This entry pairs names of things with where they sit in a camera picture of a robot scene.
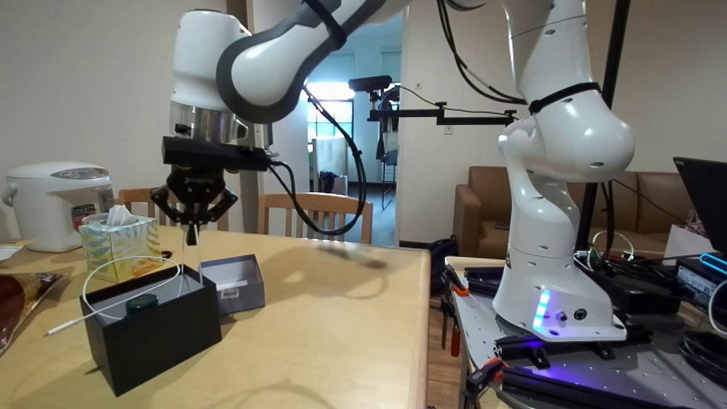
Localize blue lit black device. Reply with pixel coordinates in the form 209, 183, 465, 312
674, 251, 727, 306

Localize metal robot mounting plate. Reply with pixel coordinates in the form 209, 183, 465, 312
443, 254, 727, 409

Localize white electric water boiler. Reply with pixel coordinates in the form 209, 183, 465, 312
0, 158, 116, 254

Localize grey blurry table object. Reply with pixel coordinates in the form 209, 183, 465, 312
316, 238, 389, 272

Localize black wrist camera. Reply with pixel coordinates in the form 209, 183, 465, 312
160, 134, 273, 172

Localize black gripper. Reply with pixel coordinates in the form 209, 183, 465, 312
150, 166, 238, 247

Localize black laptop screen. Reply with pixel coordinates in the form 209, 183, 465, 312
670, 154, 727, 258

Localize orange handled clamp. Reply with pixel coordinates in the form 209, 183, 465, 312
464, 354, 509, 397

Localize brown wrapped dish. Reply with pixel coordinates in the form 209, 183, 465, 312
0, 271, 70, 354

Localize dark green round item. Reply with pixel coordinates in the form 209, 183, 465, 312
122, 292, 158, 315

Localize black shoulder cable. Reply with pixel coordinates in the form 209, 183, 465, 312
434, 0, 528, 108

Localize white plate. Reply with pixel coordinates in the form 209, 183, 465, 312
0, 238, 29, 265

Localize brown sofa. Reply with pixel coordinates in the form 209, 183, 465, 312
452, 164, 694, 258

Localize black camera on mount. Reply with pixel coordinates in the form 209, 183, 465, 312
348, 72, 402, 104

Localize wooden chair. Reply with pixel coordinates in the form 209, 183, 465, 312
256, 189, 374, 245
116, 185, 232, 234

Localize black open box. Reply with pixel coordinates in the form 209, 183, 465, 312
78, 260, 225, 397

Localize green tissue box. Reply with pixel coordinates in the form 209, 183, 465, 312
78, 203, 166, 288

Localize black stand pole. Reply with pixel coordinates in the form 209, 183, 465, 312
574, 0, 634, 254

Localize small grey open box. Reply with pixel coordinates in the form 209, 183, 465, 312
198, 251, 267, 315

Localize thin white cable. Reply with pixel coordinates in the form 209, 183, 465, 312
43, 224, 188, 338

